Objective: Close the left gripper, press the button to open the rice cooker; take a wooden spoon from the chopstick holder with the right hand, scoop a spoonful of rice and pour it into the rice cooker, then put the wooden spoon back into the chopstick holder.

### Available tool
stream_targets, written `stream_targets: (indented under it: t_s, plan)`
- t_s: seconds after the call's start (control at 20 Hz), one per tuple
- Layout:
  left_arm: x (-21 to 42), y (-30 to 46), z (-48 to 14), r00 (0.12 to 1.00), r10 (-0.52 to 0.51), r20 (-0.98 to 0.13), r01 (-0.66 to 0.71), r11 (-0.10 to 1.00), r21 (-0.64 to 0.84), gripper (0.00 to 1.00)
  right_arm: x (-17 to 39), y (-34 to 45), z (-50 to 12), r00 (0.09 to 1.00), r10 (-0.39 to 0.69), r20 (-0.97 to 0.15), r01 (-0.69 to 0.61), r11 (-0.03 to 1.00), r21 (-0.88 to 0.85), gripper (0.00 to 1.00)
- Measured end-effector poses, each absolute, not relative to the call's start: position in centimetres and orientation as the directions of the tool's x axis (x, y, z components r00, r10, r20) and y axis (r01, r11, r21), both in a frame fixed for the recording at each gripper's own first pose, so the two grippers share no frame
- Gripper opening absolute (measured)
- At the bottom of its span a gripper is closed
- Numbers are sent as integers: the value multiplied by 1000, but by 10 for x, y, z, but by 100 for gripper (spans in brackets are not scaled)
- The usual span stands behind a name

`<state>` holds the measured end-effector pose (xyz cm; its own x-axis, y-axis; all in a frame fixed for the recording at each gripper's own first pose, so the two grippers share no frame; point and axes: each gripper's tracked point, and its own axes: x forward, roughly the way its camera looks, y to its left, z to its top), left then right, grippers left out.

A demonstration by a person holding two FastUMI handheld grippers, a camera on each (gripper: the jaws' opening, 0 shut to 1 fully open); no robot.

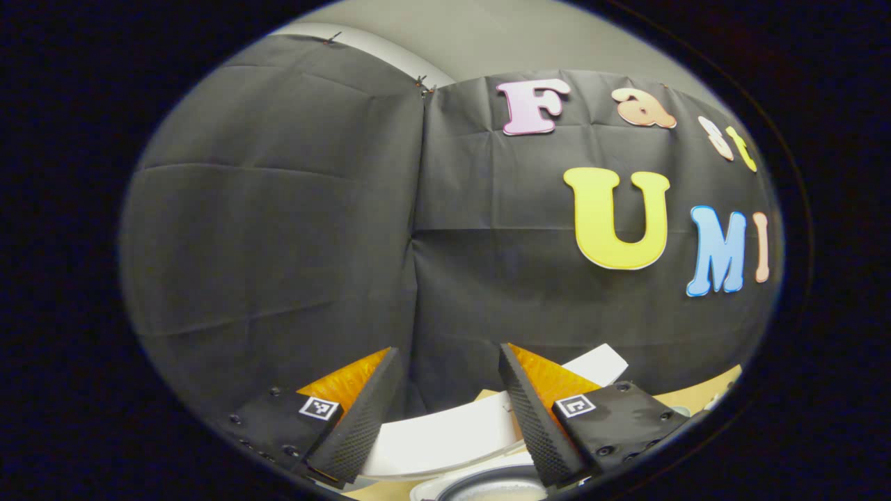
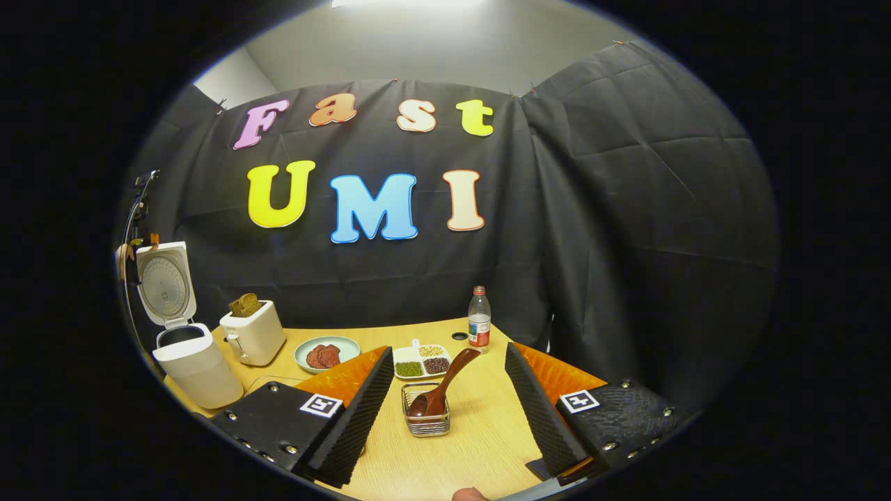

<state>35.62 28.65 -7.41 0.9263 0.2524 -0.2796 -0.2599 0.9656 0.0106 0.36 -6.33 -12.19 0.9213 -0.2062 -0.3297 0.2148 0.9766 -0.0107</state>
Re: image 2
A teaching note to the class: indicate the black backdrop cloth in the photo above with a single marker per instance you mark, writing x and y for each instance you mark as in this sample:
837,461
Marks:
592,209

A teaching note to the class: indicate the white divided bean dish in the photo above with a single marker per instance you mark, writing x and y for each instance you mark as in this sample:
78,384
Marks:
405,355

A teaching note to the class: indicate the white toaster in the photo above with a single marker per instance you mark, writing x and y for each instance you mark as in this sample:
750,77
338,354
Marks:
257,337

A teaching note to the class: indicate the pale green plate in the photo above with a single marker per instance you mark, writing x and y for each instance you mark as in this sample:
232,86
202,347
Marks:
348,348

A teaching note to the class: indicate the brown wooden spoon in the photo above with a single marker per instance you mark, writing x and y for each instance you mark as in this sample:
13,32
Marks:
445,383

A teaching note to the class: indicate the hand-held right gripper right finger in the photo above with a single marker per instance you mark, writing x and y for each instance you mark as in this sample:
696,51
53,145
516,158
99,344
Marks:
536,417

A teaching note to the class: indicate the clear water bottle red label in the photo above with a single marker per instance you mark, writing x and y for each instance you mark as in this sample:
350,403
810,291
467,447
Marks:
479,320

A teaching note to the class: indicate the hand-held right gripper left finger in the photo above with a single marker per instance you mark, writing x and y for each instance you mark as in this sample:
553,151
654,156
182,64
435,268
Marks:
362,410

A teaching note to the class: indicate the bright ceiling light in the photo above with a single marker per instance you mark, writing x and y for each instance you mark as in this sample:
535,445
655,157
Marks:
411,3

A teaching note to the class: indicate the brown bread slice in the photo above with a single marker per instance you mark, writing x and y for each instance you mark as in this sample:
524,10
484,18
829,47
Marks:
245,305

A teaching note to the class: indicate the red meat slice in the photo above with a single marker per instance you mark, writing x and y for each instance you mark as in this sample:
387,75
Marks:
314,357
330,355

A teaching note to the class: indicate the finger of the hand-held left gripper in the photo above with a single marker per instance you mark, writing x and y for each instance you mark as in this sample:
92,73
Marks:
147,241

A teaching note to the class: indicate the white rice cooker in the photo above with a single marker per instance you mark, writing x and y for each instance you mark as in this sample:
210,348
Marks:
198,369

